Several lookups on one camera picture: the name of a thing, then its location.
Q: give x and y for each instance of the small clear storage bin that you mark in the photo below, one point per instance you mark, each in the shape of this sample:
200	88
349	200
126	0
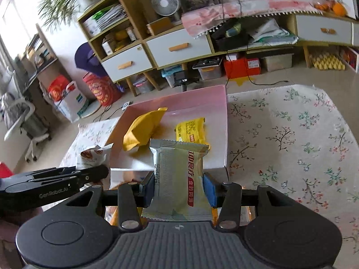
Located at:
143	86

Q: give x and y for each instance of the white office chair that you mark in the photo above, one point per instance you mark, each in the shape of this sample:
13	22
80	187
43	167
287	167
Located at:
30	123

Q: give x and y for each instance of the mustard yellow snack packet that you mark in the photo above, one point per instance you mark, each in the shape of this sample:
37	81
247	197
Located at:
143	129

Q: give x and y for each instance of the clear storage bin dark contents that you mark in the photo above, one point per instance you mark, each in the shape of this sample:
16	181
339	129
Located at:
209	71

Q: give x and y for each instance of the white round board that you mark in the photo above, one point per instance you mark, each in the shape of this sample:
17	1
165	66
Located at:
92	109

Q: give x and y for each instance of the yellow egg crate foam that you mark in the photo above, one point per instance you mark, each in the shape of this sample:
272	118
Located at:
328	61

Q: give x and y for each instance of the small white carton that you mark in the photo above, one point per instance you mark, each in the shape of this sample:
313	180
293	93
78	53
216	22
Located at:
107	47

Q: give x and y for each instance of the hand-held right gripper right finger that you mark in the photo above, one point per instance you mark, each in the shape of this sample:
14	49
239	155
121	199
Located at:
209	192

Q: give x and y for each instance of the orange snack packet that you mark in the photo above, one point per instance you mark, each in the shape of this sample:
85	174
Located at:
111	215
248	214

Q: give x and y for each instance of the red box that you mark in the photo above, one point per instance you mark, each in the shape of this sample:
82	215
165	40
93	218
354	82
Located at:
241	68

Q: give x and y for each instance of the stack of papers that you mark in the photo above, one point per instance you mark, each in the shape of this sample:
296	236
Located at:
106	18

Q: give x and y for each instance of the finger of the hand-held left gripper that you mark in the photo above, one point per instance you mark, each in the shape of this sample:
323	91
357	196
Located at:
92	173
50	171

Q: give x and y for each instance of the tall wooden shelf cabinet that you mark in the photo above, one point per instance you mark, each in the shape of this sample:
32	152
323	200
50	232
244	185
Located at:
84	37

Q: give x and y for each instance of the red gift bag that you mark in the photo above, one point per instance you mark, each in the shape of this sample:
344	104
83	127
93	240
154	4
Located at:
57	88

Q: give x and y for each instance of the yellow printed snack packet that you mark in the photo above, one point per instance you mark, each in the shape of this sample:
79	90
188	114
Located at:
190	130

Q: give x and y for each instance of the small white brown snack packet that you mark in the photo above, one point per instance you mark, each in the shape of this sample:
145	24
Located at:
92	157

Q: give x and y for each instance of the red patterned bag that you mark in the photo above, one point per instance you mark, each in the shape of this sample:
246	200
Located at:
101	89

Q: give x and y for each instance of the colourful toy box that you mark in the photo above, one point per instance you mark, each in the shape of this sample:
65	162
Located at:
350	58

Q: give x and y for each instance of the floral mat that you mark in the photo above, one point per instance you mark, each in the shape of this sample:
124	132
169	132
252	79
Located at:
280	134

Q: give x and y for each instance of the clear storage bin white lid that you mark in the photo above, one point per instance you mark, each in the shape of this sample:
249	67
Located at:
276	63

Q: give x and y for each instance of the pink floral cloth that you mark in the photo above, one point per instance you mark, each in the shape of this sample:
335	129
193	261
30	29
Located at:
252	7

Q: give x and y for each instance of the low wooden cabinet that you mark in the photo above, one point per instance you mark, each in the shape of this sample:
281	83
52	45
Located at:
291	43

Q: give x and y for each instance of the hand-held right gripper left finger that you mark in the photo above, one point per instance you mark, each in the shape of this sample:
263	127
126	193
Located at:
148	196

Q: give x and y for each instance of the white paper bag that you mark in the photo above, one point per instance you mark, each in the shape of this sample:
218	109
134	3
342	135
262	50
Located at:
73	103

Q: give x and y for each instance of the clear storage bin blue lid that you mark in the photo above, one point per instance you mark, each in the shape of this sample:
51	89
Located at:
169	77

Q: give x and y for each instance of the orange fruit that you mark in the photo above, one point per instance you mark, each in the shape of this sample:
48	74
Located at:
338	9

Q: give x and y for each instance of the brown cardboard box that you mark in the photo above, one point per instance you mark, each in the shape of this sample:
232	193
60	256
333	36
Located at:
160	26

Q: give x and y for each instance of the pale green snack packet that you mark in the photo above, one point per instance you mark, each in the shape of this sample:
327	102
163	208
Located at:
174	179

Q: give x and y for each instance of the pink cardboard box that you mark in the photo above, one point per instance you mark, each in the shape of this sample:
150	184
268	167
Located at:
196	101

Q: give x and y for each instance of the pile of white cloth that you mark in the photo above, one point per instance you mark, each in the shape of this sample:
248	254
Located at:
269	33

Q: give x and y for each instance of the black gimbal stand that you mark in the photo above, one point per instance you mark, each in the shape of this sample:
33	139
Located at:
181	78

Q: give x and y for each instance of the purple hat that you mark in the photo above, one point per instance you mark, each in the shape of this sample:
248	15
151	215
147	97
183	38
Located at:
87	58

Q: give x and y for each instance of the white desk fan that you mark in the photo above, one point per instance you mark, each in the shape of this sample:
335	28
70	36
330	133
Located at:
165	2

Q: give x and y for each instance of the wooden desk bookshelf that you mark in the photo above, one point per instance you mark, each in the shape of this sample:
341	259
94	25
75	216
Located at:
47	70

